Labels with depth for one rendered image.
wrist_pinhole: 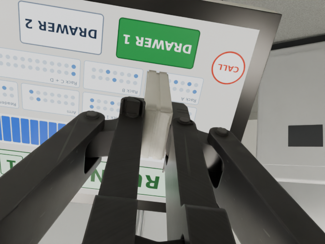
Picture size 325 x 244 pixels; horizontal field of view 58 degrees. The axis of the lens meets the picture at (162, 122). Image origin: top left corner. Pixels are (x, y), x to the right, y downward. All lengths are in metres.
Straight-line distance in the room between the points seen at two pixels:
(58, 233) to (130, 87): 1.00
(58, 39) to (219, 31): 0.18
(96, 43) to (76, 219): 1.06
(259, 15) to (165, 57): 0.12
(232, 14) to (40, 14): 0.21
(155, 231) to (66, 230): 0.60
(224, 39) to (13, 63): 0.25
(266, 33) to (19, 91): 0.31
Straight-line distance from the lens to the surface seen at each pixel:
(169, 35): 0.35
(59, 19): 0.36
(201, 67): 0.36
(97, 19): 0.35
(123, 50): 0.36
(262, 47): 0.37
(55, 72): 0.38
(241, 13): 0.36
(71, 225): 1.34
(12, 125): 0.43
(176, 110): 0.17
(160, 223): 1.78
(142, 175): 0.43
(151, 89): 0.17
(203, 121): 0.39
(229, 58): 0.37
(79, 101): 0.39
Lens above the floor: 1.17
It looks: 14 degrees down
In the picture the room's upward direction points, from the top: 173 degrees counter-clockwise
